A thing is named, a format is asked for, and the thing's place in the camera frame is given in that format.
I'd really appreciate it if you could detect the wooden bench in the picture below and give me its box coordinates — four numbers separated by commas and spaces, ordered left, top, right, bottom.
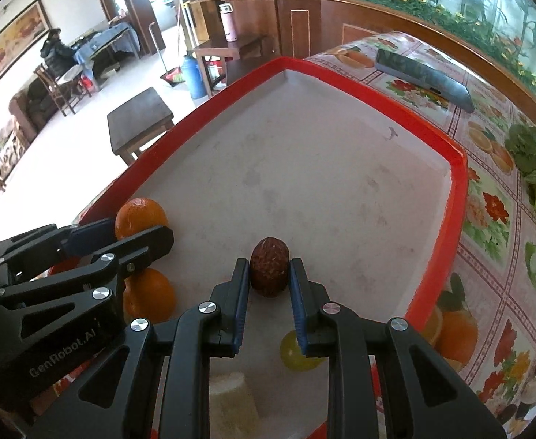
190, 34, 269, 97

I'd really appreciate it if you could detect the pink thermos bottle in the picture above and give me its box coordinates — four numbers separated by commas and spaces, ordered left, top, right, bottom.
219, 2, 237, 42

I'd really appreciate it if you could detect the framed wall painting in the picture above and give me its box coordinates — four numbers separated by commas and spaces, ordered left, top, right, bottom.
0, 0, 51, 98

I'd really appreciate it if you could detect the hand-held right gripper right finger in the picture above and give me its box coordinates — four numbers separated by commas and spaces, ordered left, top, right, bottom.
288, 258, 509, 439

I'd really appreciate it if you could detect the dark wooden stool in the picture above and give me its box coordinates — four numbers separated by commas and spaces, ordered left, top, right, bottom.
107, 87, 176, 165
224, 57, 278, 87

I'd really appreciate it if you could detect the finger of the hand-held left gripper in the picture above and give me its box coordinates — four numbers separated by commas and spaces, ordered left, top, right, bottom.
0, 218, 117, 281
0, 225, 174, 308

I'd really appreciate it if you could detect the broom handle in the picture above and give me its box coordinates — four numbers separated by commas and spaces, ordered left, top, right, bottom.
148, 22, 170, 78

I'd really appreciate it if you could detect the dark phone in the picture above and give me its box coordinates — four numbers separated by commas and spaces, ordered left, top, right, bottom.
375, 48, 474, 113

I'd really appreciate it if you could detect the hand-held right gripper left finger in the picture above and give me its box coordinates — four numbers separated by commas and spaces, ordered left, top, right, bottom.
30, 258, 252, 439

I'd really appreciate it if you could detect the table with blue cloth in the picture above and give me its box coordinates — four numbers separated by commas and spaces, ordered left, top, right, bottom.
73, 25, 140, 80

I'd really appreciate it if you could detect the green plum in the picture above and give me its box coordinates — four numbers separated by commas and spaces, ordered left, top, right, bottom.
280, 329, 326, 371

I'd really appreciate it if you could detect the orange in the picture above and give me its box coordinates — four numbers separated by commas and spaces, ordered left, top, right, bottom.
115, 198, 169, 241
122, 267, 177, 327

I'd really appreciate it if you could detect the blue water jug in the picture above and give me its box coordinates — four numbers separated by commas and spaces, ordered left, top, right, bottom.
181, 52, 205, 100

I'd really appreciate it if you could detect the wooden chair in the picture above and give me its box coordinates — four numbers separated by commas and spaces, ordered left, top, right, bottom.
34, 64, 83, 117

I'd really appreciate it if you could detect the wooden counter cabinet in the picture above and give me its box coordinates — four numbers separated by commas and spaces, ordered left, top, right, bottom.
185, 0, 387, 97

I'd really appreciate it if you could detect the yellow mop handle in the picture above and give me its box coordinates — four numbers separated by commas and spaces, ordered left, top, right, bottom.
174, 0, 193, 56

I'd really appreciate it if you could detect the brown sofa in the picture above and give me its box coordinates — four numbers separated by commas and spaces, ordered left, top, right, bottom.
9, 85, 53, 142

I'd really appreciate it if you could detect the red tray with white inside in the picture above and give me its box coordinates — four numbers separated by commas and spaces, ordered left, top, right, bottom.
48, 56, 469, 439

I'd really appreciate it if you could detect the red dustpan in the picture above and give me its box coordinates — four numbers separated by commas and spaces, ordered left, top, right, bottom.
162, 66, 186, 87

